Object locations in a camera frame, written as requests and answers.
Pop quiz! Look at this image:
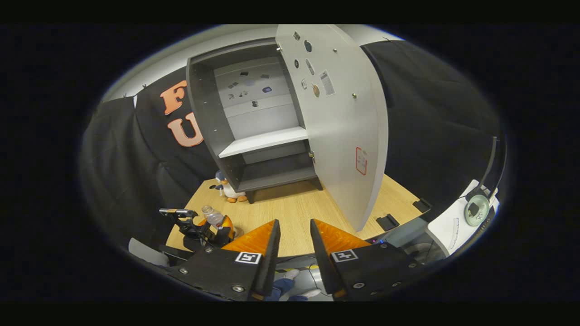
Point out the grey cabinet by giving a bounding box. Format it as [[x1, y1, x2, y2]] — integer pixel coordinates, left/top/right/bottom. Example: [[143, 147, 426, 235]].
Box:
[[186, 38, 325, 204]]

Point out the black backdrop cloth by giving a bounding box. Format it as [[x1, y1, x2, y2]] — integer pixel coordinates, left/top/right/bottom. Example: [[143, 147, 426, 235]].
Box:
[[82, 68, 222, 254], [362, 40, 504, 219]]

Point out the penguin plush toy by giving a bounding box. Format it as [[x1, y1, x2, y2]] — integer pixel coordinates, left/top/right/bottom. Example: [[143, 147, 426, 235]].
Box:
[[214, 171, 248, 203]]

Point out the person's leg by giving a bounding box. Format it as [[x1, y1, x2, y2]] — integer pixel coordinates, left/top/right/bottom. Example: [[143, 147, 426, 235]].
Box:
[[265, 277, 309, 302]]

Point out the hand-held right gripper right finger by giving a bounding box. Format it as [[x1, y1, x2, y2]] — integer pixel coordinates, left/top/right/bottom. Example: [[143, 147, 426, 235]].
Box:
[[310, 219, 422, 302]]

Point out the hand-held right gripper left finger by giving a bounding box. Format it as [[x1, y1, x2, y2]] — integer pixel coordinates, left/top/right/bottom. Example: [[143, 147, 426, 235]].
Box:
[[169, 219, 282, 302]]

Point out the white cabinet door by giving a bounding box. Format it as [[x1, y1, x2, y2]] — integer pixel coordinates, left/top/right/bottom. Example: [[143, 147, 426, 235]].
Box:
[[275, 24, 389, 232]]

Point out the black stand with round base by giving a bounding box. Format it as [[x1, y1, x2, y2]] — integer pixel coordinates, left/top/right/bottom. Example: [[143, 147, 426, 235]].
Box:
[[464, 136, 499, 227]]

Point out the white side table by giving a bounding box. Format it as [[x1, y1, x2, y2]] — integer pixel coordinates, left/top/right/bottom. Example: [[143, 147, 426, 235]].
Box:
[[425, 179, 500, 257]]

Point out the clear plastic bottle red label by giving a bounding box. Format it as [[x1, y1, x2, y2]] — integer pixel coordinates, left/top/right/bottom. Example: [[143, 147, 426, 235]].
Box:
[[201, 205, 226, 230]]

